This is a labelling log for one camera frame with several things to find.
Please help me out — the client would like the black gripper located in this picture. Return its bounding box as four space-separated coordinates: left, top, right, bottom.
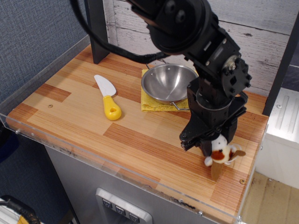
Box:
179 78 248 157

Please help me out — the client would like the white brown plush dog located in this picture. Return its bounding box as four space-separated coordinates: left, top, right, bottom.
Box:
204 134 246 182

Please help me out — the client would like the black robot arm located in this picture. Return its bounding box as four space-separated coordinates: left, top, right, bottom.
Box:
131 0 251 156

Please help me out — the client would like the stainless steel bowl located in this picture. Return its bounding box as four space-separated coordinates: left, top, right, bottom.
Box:
141 59 198 110

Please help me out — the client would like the white ridged side panel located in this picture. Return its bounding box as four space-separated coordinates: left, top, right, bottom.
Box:
266 88 299 147

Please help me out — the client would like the yellow folded cloth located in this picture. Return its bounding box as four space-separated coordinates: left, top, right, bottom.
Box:
141 69 199 112

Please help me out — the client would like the silver dispenser button panel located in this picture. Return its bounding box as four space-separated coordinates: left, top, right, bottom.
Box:
96 188 153 224

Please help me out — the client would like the grey toy fridge cabinet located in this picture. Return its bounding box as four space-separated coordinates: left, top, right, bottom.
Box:
46 147 214 224

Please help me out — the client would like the clear acrylic guard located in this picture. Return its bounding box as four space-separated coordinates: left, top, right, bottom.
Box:
0 37 268 224

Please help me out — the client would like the dark right post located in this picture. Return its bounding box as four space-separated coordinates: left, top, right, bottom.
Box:
262 15 299 116

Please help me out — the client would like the dark post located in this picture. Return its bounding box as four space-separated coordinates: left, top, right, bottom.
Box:
85 0 110 64
262 15 299 116

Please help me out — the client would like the yellow handled toy knife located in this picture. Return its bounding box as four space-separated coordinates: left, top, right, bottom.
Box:
94 75 122 120

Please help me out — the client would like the black braided cable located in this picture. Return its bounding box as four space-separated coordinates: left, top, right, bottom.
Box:
70 0 169 65

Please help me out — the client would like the dark left post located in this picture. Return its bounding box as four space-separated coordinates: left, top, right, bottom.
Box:
85 0 110 64

